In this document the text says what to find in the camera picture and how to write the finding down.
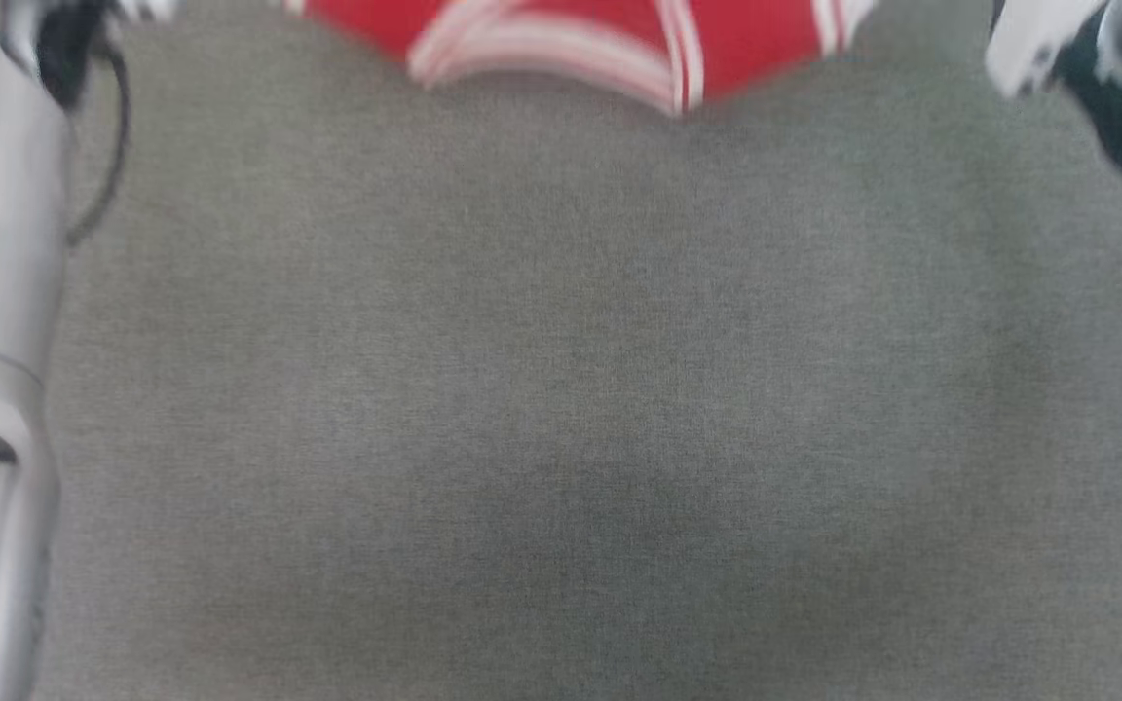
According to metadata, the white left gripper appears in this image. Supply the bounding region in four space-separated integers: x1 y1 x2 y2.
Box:
0 0 182 110

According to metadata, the red and white sports jersey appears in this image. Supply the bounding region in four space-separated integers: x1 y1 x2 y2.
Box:
283 0 879 120

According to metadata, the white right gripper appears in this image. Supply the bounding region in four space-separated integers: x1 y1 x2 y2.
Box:
985 0 1122 178

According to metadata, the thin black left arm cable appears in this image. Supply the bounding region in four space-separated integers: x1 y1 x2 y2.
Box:
64 44 131 247

